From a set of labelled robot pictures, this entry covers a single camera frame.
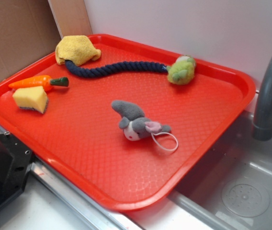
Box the yellow cloth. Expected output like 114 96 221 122
55 35 102 66

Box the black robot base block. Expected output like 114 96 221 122
0 133 34 210

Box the grey plush mouse toy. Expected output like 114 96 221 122
111 100 179 152

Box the red plastic tray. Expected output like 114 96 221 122
0 34 257 212

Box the orange toy carrot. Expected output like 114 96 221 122
9 75 69 91

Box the yellow sponge wedge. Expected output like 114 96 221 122
12 86 48 114

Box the light wooden board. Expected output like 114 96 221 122
48 0 92 38

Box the grey toy sink basin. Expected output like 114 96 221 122
169 101 272 230

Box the grey toy faucet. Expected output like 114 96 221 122
252 34 272 141

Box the brown cardboard panel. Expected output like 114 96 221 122
0 0 60 82

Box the blue rope green plush toy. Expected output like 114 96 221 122
65 56 197 85

